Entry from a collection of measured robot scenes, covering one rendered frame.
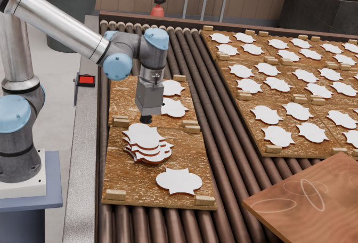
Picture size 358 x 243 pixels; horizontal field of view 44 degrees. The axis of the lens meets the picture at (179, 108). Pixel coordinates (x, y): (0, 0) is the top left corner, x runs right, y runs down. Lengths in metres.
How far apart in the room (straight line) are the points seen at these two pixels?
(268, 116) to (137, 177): 0.71
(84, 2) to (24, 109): 2.97
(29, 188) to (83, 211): 0.20
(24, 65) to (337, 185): 1.02
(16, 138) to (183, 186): 0.52
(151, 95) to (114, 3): 3.99
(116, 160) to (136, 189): 0.15
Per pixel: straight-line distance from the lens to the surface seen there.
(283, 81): 2.24
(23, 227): 1.56
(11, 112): 1.35
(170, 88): 1.93
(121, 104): 1.79
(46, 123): 3.35
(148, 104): 1.40
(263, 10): 5.96
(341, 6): 4.84
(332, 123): 2.01
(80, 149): 1.56
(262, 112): 1.90
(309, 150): 1.77
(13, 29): 1.37
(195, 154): 1.56
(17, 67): 1.42
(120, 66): 1.19
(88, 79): 1.97
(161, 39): 1.31
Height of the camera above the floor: 1.84
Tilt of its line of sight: 30 degrees down
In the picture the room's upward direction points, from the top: 10 degrees clockwise
